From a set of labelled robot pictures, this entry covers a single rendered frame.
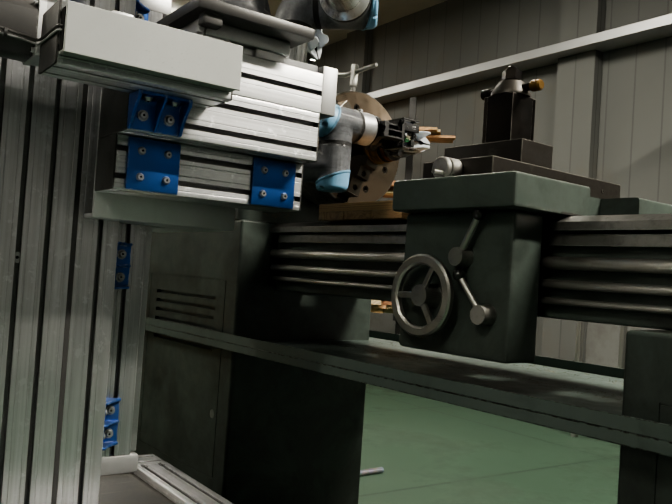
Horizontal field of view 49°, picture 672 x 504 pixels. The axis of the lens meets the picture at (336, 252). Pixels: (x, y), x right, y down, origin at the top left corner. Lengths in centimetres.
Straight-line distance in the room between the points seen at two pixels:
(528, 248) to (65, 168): 82
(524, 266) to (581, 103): 403
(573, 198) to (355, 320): 102
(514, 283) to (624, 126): 393
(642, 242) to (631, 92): 395
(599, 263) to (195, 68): 73
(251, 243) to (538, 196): 93
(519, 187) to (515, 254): 12
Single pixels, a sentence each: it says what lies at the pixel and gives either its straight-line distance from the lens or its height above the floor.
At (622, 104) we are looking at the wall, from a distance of 523.
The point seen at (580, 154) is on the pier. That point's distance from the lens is 523.
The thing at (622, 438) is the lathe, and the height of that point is 53.
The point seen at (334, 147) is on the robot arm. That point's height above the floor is 101.
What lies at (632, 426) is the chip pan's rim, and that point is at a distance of 113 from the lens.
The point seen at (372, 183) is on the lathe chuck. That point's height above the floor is 99.
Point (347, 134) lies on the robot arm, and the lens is 166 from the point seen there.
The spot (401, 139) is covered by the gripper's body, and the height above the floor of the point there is 106.
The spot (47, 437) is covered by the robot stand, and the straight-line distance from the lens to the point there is 140.
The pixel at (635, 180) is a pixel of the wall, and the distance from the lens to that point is 507.
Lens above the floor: 73
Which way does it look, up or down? 2 degrees up
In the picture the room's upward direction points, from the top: 4 degrees clockwise
